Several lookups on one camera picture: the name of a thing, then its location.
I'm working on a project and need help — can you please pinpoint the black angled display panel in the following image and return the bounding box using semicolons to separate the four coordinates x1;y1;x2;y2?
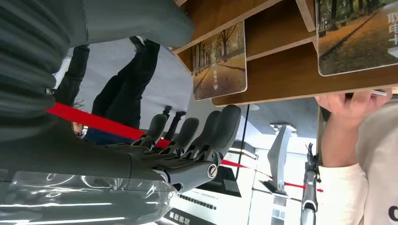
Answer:
197;166;243;199

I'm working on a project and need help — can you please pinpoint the clear plastic wrap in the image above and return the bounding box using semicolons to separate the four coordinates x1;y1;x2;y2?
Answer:
0;171;177;225

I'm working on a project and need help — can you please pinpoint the red barrier tape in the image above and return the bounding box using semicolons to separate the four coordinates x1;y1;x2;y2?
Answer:
46;102;324;193

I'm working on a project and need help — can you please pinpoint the wooden slotted card organizer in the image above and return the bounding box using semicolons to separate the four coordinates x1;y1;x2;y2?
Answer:
172;0;398;107

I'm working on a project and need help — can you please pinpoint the silver kiosk stand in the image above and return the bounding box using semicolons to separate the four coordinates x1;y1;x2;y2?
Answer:
261;122;298;197

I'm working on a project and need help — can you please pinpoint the black stanchion pole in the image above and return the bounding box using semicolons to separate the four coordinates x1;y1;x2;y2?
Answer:
235;104;260;181

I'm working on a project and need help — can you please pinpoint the black sign with white characters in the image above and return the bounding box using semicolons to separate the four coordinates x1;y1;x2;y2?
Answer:
163;207;218;225

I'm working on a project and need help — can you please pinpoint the standing person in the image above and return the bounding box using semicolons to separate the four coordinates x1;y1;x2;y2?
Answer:
163;105;187;141
53;36;161;130
72;122;147;147

